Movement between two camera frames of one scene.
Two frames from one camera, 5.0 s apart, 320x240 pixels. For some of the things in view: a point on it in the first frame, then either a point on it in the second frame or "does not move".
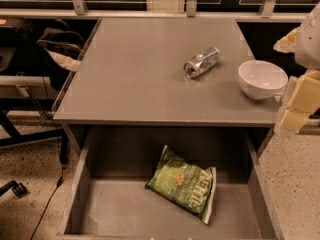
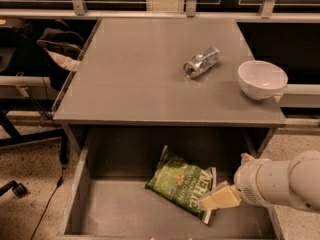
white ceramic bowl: [261, 79] does not move
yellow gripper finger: [287, 44] -> [246, 180]
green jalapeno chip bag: [186, 186] does not move
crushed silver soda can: [201, 62] does not move
